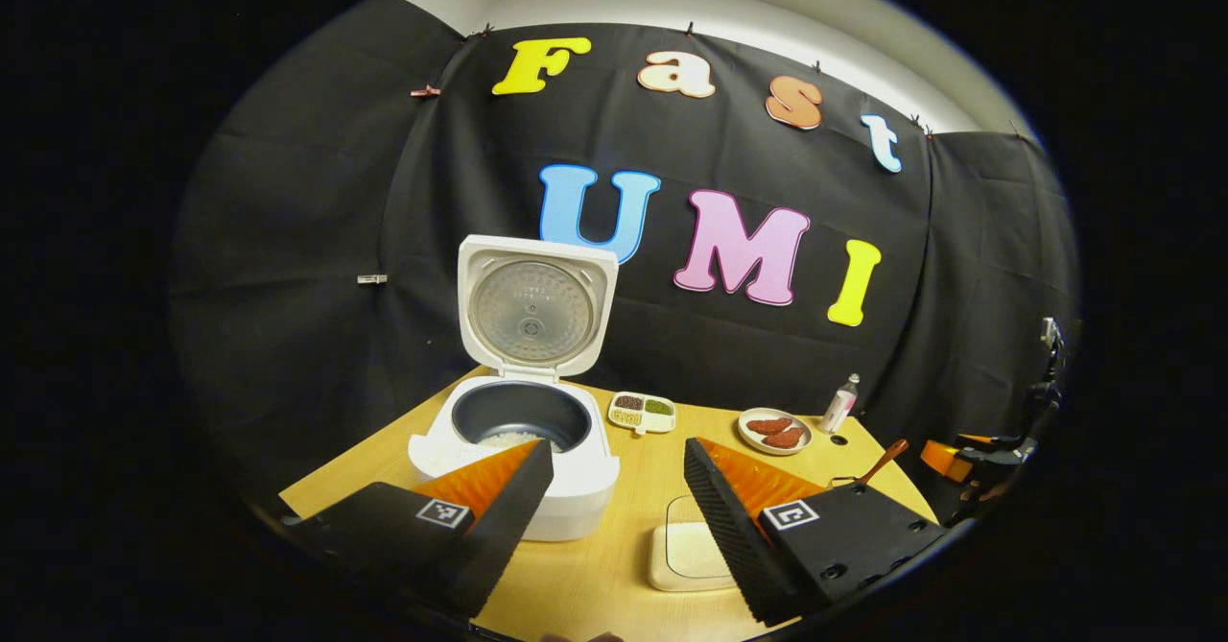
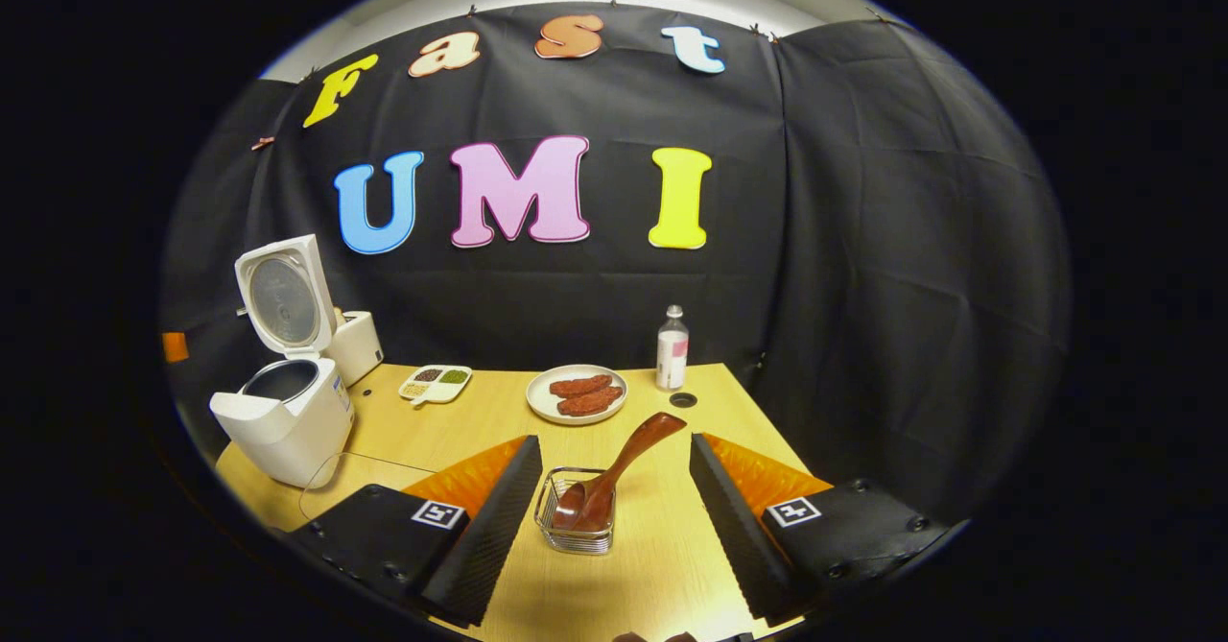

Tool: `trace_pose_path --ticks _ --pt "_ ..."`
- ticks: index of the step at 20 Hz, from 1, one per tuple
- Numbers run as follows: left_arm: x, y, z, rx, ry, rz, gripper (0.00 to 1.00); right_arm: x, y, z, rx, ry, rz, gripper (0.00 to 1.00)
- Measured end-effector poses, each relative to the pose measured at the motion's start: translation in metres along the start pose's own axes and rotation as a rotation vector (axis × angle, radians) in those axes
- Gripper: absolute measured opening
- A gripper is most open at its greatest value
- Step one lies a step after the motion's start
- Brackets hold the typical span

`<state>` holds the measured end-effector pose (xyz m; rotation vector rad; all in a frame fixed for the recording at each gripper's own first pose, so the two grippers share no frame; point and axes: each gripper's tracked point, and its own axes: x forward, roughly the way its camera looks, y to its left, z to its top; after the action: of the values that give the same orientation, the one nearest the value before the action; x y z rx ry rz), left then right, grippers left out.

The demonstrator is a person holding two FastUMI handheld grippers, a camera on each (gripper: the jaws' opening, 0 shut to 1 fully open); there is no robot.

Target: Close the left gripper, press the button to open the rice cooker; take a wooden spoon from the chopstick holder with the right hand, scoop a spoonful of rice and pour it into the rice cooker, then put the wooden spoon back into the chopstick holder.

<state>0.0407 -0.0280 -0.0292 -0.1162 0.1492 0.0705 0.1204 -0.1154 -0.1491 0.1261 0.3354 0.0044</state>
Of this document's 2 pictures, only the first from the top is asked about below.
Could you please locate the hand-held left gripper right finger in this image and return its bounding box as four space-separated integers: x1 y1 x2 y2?
683 438 951 627

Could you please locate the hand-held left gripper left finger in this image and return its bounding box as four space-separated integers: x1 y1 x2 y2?
283 439 555 619

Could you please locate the clear container of rice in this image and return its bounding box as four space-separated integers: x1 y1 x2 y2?
648 495 740 593

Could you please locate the brown wooden spoon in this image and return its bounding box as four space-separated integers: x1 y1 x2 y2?
857 439 909 487

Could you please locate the white rice cooker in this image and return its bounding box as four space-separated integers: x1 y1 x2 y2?
408 234 622 542

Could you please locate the white round plate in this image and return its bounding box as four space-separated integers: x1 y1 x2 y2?
737 407 815 457

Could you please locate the clear bottle with pink label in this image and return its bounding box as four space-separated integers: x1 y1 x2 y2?
818 373 862 434

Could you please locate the white divided dish of beans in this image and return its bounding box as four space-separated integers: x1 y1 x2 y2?
608 391 677 435

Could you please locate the black backdrop cloth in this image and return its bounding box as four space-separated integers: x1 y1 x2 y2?
171 0 1082 518

